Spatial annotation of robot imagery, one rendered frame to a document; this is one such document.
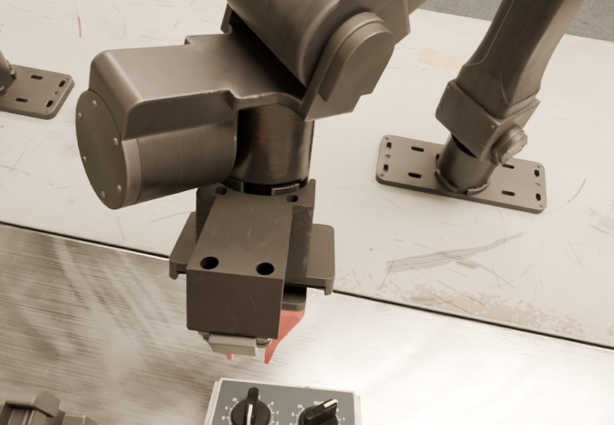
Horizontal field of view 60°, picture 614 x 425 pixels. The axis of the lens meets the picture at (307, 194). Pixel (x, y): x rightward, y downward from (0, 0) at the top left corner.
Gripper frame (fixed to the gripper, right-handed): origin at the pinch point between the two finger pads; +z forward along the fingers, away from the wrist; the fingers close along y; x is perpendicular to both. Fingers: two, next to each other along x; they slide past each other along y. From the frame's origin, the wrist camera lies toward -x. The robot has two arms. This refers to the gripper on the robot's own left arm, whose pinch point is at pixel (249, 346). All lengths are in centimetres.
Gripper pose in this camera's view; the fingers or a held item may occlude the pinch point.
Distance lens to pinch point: 40.6
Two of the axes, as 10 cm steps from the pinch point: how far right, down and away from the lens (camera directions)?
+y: 9.9, 1.1, 0.1
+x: 0.4, -4.5, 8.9
